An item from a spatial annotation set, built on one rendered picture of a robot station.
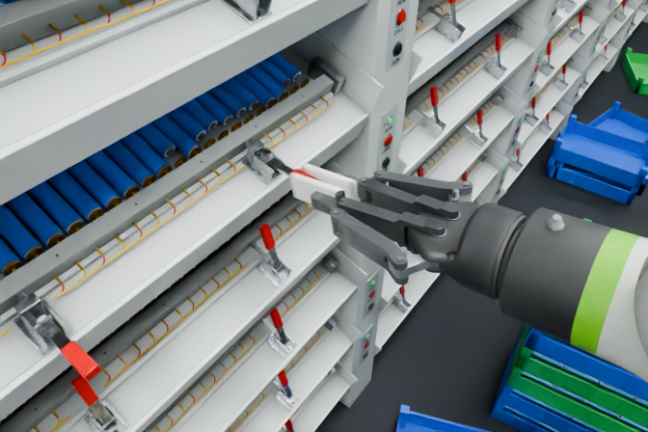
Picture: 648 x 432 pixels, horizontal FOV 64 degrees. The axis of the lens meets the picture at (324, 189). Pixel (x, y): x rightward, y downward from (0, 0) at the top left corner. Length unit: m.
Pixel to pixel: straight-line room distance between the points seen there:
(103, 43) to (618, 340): 0.42
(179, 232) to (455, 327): 1.12
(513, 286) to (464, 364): 1.09
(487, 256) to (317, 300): 0.55
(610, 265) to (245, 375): 0.60
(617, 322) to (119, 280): 0.40
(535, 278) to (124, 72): 0.33
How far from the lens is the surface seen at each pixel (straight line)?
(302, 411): 1.24
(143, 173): 0.55
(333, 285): 0.94
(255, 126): 0.60
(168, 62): 0.43
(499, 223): 0.42
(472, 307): 1.59
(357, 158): 0.76
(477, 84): 1.15
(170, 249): 0.53
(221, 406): 0.85
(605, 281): 0.39
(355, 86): 0.69
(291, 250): 0.75
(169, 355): 0.68
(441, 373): 1.46
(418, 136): 0.96
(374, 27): 0.64
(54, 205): 0.54
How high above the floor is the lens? 1.26
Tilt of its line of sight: 42 degrees down
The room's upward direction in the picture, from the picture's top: straight up
